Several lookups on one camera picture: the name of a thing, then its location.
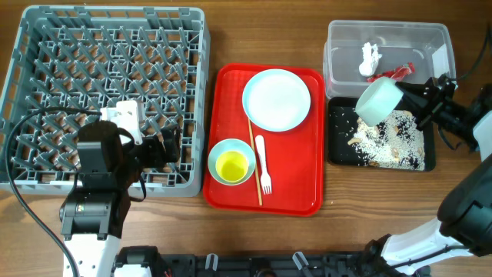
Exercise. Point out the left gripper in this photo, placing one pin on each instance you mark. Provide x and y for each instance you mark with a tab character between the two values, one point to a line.
158	158

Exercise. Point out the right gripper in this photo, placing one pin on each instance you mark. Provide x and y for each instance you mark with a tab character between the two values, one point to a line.
437	101

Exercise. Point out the red snack wrapper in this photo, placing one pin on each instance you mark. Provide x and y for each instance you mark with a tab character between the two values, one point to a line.
396	74

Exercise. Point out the mint green bowl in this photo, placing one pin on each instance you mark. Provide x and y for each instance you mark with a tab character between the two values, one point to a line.
379	99

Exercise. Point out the rice and nut scraps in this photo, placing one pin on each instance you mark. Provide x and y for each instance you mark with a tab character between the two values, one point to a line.
395	143

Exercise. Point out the white tissue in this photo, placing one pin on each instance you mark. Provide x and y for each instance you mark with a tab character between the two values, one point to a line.
371	57

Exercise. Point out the light blue bowl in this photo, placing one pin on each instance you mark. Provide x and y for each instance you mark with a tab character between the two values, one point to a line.
230	144

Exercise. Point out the white plastic fork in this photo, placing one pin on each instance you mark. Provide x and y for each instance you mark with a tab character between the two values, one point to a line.
265	178

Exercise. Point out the wooden chopstick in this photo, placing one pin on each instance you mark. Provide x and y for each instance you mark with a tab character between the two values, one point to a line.
256	176

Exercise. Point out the light blue plate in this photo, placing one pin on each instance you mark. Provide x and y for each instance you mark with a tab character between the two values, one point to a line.
276	100

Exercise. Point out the yellow plastic cup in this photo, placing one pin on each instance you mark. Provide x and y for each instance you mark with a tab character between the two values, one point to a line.
232	166

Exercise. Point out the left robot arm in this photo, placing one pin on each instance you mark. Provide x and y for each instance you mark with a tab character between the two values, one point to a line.
94	211

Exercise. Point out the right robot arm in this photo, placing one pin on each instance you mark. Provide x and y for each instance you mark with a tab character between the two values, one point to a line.
462	226

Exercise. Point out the black waste tray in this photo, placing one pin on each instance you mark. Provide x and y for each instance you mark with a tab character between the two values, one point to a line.
340	126

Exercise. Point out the grey dishwasher rack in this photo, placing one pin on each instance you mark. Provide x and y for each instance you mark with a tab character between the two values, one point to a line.
70	61

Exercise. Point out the clear plastic bin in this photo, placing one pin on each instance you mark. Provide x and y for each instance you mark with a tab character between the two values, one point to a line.
426	45

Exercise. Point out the red plastic tray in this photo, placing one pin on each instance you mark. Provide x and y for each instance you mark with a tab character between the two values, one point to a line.
295	158

